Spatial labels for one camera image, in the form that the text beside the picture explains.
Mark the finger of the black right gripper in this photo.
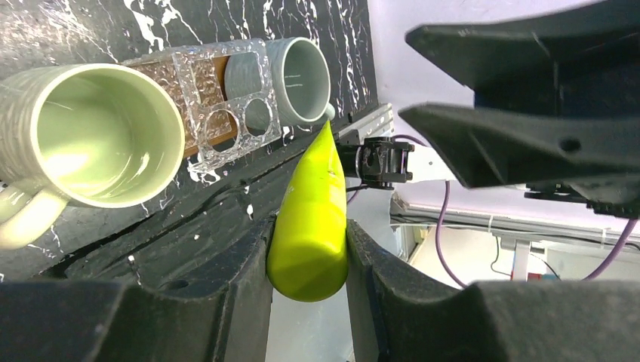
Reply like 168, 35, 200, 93
405, 1, 639, 91
398, 103, 639, 189

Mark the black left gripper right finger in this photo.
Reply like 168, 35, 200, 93
346, 221, 639, 361

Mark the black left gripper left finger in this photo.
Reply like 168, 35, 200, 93
1, 217, 275, 361

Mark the green toothpaste tube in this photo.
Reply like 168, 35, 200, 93
266, 122, 348, 302

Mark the grey ceramic mug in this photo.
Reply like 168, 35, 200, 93
224, 37, 336, 127

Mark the light green ceramic mug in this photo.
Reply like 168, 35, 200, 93
1, 63, 185, 250

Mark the clear plastic holder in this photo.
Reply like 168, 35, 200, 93
168, 38, 282, 173

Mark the oval wooden tray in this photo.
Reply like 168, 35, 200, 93
122, 52, 237, 158

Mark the aluminium frame rail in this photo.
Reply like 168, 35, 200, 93
338, 103, 639, 219

